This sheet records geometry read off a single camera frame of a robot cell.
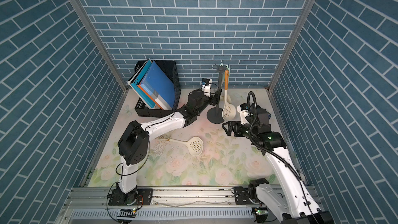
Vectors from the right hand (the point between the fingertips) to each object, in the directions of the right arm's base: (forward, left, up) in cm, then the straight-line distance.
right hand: (232, 125), depth 75 cm
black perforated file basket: (+41, +40, 0) cm, 58 cm away
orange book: (+17, +47, -1) cm, 50 cm away
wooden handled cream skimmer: (-3, +19, -19) cm, 27 cm away
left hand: (+19, +6, +5) cm, 20 cm away
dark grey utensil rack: (+20, +8, -21) cm, 30 cm away
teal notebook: (+20, +54, +8) cm, 58 cm away
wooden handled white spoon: (+17, 0, -10) cm, 20 cm away
